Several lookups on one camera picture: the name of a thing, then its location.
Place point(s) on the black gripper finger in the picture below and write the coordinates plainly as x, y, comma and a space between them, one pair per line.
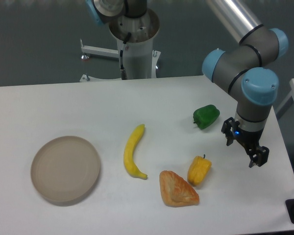
229, 128
258, 155

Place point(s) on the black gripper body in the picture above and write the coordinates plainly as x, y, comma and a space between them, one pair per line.
248, 140

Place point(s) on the green bell pepper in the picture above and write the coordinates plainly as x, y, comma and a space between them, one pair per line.
205, 116

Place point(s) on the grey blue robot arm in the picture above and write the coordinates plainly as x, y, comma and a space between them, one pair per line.
242, 74

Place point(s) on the yellow bell pepper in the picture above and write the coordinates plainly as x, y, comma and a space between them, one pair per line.
198, 170

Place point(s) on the triangular pastry turnover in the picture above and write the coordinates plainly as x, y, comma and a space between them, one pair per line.
175, 191

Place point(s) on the yellow banana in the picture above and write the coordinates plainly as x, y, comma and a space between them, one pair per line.
128, 155

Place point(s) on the beige round plate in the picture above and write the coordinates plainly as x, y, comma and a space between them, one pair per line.
65, 170

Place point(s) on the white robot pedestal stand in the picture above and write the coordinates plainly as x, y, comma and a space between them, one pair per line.
135, 53

